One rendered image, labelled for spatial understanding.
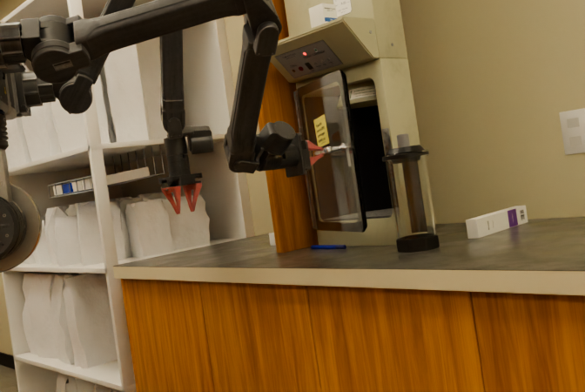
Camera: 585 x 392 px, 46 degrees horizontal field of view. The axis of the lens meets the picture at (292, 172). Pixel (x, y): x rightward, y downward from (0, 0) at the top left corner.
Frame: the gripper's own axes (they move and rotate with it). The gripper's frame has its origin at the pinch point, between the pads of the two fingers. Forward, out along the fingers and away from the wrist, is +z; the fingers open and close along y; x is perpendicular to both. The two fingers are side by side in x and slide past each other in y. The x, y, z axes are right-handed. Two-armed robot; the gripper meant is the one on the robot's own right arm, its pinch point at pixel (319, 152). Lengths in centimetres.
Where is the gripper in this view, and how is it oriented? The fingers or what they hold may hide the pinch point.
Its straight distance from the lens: 173.7
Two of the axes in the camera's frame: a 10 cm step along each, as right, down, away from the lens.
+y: -1.5, -9.9, 0.2
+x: -6.5, 1.1, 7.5
